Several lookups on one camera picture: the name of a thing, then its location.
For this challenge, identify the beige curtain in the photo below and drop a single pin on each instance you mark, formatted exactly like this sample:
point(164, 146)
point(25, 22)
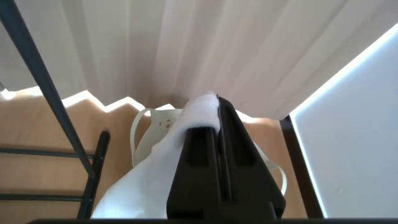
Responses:
point(186, 46)

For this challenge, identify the white printed t-shirt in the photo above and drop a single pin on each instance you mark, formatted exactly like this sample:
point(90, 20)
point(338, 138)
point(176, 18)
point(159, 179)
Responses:
point(149, 180)

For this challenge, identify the black clothes rack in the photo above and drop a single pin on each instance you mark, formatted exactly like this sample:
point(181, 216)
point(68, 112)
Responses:
point(34, 68)

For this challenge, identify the white laundry basket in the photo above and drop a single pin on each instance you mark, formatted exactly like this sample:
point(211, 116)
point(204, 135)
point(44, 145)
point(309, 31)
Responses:
point(152, 137)

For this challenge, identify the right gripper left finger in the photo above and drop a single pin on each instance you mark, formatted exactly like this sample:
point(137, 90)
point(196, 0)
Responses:
point(202, 186)

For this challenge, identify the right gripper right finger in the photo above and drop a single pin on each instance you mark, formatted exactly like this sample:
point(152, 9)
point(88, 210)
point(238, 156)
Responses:
point(248, 186)

